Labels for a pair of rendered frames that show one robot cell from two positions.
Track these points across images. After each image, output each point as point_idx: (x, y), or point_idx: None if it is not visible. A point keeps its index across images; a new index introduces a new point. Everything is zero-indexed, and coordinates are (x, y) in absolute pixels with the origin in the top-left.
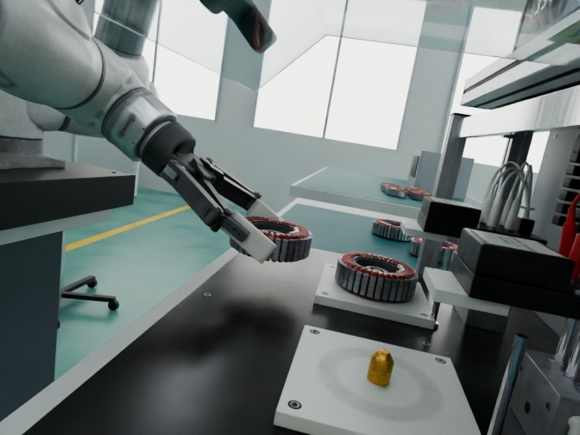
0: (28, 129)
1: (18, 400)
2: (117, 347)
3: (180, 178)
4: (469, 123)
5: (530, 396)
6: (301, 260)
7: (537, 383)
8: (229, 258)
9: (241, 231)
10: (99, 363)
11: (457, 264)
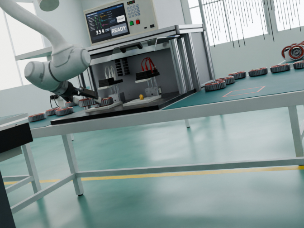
0: None
1: None
2: (118, 116)
3: (84, 89)
4: (90, 61)
5: (151, 92)
6: (76, 114)
7: (151, 89)
8: (63, 124)
9: (97, 96)
10: (124, 115)
11: (139, 78)
